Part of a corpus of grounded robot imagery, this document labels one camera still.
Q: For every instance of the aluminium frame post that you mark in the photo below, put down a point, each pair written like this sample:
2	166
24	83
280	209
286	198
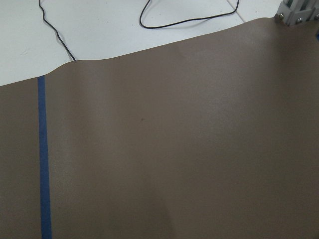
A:
292	12

